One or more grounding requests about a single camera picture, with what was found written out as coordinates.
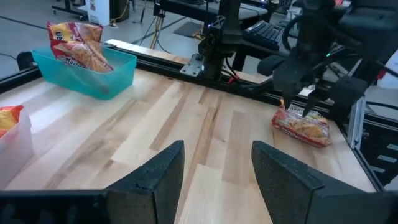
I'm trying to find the orange Maruchan ramen pack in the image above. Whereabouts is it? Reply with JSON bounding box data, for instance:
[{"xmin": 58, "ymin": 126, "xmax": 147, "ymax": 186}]
[{"xmin": 0, "ymin": 105, "xmax": 25, "ymax": 138}]

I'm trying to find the green plastic container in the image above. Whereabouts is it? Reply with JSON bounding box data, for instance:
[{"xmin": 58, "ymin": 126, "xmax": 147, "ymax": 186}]
[{"xmin": 30, "ymin": 45, "xmax": 137, "ymax": 101}]

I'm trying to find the yellow cable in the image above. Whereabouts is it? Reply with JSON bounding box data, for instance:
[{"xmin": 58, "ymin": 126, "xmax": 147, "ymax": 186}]
[{"xmin": 150, "ymin": 15, "xmax": 165, "ymax": 50}]

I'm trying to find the white panel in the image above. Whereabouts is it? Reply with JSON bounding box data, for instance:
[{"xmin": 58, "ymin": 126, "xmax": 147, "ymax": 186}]
[{"xmin": 85, "ymin": 0, "xmax": 110, "ymax": 26}]

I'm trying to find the silver aluminium profile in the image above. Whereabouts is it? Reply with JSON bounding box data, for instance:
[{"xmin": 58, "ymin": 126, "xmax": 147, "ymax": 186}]
[{"xmin": 346, "ymin": 96, "xmax": 368, "ymax": 150}]

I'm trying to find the black backlit keyboard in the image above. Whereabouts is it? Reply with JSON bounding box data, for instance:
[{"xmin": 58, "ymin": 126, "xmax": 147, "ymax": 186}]
[{"xmin": 242, "ymin": 20, "xmax": 299, "ymax": 50}]

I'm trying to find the black aluminium table frame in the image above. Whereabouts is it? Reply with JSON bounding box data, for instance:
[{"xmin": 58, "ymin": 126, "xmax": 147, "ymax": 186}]
[{"xmin": 0, "ymin": 43, "xmax": 398, "ymax": 194}]

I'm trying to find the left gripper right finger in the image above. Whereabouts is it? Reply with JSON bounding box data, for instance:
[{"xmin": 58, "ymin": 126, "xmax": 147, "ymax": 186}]
[{"xmin": 251, "ymin": 140, "xmax": 383, "ymax": 224}]

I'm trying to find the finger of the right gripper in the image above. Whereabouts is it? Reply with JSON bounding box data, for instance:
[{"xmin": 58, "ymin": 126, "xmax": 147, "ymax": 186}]
[
  {"xmin": 273, "ymin": 52, "xmax": 308, "ymax": 109},
  {"xmin": 303, "ymin": 76, "xmax": 369, "ymax": 121}
]

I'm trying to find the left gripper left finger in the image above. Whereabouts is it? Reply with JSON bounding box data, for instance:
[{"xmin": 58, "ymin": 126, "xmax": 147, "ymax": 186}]
[{"xmin": 105, "ymin": 139, "xmax": 185, "ymax": 224}]

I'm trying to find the red Maruchan ramen pack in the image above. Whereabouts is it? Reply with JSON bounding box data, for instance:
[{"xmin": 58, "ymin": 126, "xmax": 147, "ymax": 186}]
[
  {"xmin": 51, "ymin": 40, "xmax": 114, "ymax": 74},
  {"xmin": 271, "ymin": 99, "xmax": 332, "ymax": 149},
  {"xmin": 46, "ymin": 21, "xmax": 104, "ymax": 50}
]

